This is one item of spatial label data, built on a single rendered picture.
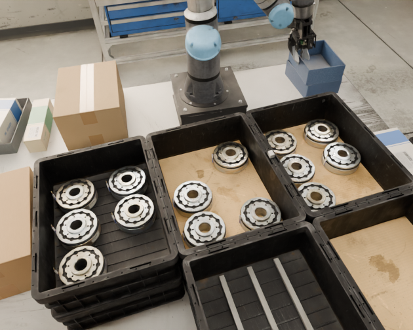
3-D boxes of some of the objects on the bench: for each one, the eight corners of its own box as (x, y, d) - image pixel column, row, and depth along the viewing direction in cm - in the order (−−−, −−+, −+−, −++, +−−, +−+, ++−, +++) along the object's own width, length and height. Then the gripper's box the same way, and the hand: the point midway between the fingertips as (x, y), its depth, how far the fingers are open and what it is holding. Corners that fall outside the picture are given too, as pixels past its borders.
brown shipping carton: (71, 101, 148) (58, 68, 136) (124, 93, 150) (115, 59, 139) (68, 150, 128) (52, 117, 116) (128, 140, 131) (119, 107, 119)
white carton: (356, 152, 123) (364, 133, 116) (387, 146, 125) (396, 127, 118) (390, 197, 110) (401, 179, 103) (424, 188, 112) (436, 170, 105)
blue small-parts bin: (284, 73, 156) (286, 59, 151) (314, 67, 159) (318, 53, 154) (305, 100, 143) (308, 86, 138) (338, 93, 146) (342, 78, 141)
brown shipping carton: (-24, 218, 110) (-54, 186, 98) (49, 198, 114) (29, 165, 102) (-34, 311, 90) (-73, 285, 78) (54, 282, 95) (30, 254, 83)
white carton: (-4, 116, 142) (-15, 99, 135) (25, 115, 142) (16, 97, 135) (-25, 152, 129) (-38, 134, 122) (8, 151, 128) (-4, 133, 122)
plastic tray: (-16, 110, 145) (-22, 101, 141) (33, 107, 146) (28, 97, 142) (-40, 158, 127) (-47, 148, 123) (17, 153, 128) (10, 143, 124)
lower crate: (62, 208, 111) (48, 184, 102) (155, 184, 116) (150, 160, 107) (68, 338, 85) (50, 321, 76) (187, 299, 91) (183, 279, 82)
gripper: (294, 24, 121) (293, 75, 137) (320, 18, 121) (316, 69, 137) (286, 13, 127) (286, 63, 143) (311, 6, 127) (309, 57, 143)
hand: (299, 59), depth 141 cm, fingers closed, pressing on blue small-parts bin
